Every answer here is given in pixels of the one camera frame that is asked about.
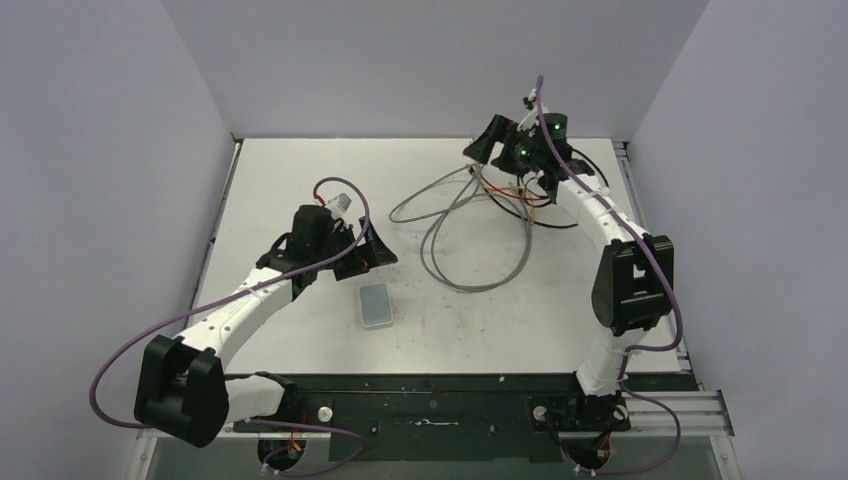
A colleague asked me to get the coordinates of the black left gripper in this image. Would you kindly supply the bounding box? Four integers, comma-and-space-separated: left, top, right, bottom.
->
313, 217, 396, 280

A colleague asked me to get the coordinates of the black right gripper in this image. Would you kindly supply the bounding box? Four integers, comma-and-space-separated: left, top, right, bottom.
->
462, 115, 542, 178

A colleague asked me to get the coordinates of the white network switch box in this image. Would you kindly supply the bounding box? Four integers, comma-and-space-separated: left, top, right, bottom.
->
359, 283, 394, 329

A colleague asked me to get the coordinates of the yellow ethernet cable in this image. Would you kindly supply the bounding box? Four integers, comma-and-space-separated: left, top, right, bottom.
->
466, 162, 539, 223

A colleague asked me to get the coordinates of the red ethernet cable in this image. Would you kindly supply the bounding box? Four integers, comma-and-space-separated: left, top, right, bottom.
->
478, 168, 554, 208

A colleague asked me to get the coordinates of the black ethernet cable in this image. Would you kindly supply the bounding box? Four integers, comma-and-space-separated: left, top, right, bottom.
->
486, 148, 611, 231

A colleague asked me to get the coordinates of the grey ethernet cable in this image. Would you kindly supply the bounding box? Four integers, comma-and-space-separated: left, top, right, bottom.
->
388, 164, 535, 294

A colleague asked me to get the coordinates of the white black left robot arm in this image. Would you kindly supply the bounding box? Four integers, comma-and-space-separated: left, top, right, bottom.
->
134, 205, 398, 447

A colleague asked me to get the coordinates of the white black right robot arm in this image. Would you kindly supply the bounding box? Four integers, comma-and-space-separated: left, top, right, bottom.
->
463, 113, 674, 428

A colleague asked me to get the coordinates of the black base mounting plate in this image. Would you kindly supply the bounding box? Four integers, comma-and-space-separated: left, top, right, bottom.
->
235, 373, 694, 463

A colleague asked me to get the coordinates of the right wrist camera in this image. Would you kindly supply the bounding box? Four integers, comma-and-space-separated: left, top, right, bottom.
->
517, 91, 540, 131

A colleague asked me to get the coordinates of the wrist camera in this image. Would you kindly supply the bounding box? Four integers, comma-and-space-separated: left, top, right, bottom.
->
325, 193, 352, 218
517, 91, 540, 131

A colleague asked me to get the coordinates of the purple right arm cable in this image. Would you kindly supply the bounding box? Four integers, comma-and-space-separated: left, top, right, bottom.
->
523, 74, 685, 477

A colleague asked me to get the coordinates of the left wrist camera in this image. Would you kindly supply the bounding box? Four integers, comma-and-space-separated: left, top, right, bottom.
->
325, 193, 352, 218

